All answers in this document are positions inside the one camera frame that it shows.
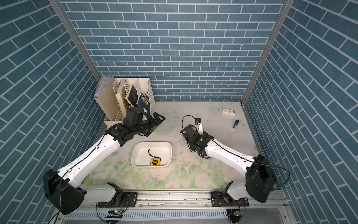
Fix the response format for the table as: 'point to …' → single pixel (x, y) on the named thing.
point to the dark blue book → (142, 102)
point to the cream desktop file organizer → (107, 103)
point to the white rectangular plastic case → (229, 112)
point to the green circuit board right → (238, 213)
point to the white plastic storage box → (141, 157)
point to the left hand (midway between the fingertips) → (165, 122)
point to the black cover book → (132, 96)
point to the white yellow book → (122, 98)
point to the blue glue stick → (237, 121)
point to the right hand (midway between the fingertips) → (200, 134)
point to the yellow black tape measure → (155, 161)
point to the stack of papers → (102, 82)
